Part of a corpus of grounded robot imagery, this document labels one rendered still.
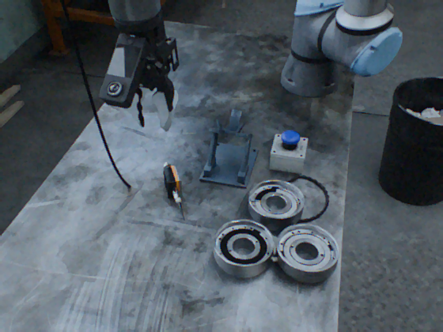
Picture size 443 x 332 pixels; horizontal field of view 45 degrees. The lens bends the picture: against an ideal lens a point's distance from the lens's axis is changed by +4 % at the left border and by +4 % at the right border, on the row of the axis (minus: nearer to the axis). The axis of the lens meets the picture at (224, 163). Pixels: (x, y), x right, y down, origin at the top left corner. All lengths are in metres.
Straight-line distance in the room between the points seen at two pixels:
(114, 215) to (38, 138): 1.63
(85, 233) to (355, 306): 1.14
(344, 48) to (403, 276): 1.06
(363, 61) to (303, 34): 0.19
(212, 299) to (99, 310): 0.18
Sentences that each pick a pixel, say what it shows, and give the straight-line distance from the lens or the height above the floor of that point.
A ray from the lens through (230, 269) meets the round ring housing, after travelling 0.88.
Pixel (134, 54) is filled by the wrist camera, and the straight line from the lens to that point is 0.82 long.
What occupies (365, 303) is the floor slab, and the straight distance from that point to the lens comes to 1.91.
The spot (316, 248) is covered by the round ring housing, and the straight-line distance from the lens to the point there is 0.92.
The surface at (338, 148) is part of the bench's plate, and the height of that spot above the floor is 0.80.
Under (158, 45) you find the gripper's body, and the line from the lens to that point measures 0.88.
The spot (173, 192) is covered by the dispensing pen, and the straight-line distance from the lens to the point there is 1.00.
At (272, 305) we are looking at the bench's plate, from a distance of 0.87.
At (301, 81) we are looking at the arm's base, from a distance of 1.33.
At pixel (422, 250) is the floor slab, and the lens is 2.13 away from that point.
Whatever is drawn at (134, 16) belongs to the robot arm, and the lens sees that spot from 0.80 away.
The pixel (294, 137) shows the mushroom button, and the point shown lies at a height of 0.87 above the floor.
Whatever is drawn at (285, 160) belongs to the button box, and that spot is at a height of 0.83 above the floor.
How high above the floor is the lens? 1.52
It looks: 40 degrees down
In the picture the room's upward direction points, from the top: 1 degrees clockwise
